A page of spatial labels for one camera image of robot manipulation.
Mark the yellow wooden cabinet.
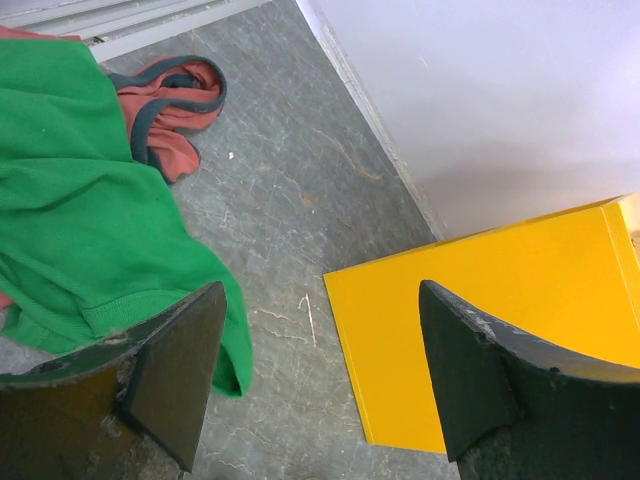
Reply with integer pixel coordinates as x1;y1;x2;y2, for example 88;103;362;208
324;194;639;453

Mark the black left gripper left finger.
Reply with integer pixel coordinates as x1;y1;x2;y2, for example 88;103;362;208
1;282;226;479

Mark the green cloth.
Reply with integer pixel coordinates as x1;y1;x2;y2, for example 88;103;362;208
1;38;253;397

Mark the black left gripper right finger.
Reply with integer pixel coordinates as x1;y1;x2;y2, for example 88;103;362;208
419;280;639;479

